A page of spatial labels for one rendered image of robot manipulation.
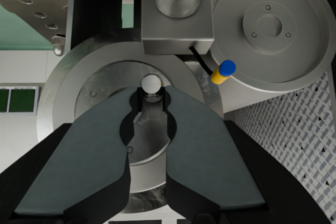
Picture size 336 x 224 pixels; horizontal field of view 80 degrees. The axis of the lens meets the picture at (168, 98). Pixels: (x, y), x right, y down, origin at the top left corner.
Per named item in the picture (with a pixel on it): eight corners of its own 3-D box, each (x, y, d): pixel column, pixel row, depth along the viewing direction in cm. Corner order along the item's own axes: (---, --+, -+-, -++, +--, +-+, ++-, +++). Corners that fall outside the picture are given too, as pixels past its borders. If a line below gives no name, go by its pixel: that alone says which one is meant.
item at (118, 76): (52, 96, 14) (143, 40, 15) (65, 100, 16) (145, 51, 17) (110, 190, 13) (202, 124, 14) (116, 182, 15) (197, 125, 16)
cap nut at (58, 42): (64, 35, 49) (62, 53, 48) (70, 42, 52) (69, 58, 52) (48, 35, 49) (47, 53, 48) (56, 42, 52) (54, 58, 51)
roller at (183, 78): (203, 41, 16) (209, 192, 14) (176, 97, 42) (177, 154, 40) (58, 39, 16) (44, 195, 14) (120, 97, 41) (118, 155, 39)
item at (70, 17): (81, -105, 21) (69, 64, 18) (122, 19, 44) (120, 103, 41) (76, -105, 21) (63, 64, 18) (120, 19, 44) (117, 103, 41)
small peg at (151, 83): (161, 70, 12) (165, 94, 11) (161, 82, 14) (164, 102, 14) (137, 73, 12) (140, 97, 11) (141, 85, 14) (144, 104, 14)
